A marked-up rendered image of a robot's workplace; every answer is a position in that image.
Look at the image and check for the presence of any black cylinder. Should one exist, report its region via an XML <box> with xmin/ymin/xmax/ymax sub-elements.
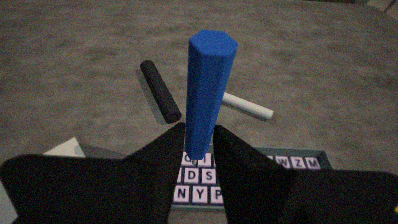
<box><xmin>140</xmin><ymin>60</ymin><xmax>182</xmax><ymax>124</ymax></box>

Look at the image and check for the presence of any keyboard with white letter keys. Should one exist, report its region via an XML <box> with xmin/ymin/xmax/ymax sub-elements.
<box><xmin>170</xmin><ymin>142</ymin><xmax>334</xmax><ymax>213</ymax></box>

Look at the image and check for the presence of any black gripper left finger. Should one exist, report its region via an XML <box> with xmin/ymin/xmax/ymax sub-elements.
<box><xmin>0</xmin><ymin>122</ymin><xmax>185</xmax><ymax>224</ymax></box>

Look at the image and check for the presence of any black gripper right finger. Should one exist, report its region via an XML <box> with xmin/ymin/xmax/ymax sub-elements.
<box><xmin>213</xmin><ymin>125</ymin><xmax>398</xmax><ymax>224</ymax></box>

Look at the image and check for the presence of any blue stylus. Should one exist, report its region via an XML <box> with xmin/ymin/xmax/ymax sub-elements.
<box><xmin>185</xmin><ymin>29</ymin><xmax>238</xmax><ymax>165</ymax></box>

